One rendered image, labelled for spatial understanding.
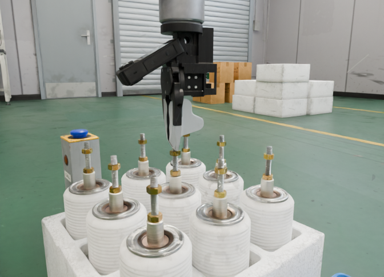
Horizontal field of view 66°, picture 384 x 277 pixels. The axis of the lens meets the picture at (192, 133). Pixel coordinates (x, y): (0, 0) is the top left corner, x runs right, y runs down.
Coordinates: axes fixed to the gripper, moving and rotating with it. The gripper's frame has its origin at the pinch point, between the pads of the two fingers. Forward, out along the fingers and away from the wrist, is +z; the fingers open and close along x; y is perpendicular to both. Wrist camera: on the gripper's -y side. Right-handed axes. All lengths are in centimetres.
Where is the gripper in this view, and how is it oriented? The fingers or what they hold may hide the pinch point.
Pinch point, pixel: (171, 142)
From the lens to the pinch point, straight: 53.0
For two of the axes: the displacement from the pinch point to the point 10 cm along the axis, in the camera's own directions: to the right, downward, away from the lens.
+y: 9.5, -0.6, 3.1
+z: 0.0, 9.8, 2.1
